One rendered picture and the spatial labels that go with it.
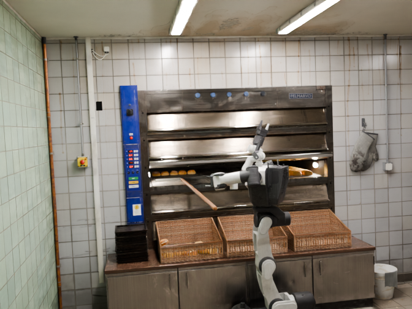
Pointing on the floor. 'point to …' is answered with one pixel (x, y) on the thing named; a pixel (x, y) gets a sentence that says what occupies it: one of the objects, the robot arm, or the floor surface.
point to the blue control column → (130, 91)
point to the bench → (244, 280)
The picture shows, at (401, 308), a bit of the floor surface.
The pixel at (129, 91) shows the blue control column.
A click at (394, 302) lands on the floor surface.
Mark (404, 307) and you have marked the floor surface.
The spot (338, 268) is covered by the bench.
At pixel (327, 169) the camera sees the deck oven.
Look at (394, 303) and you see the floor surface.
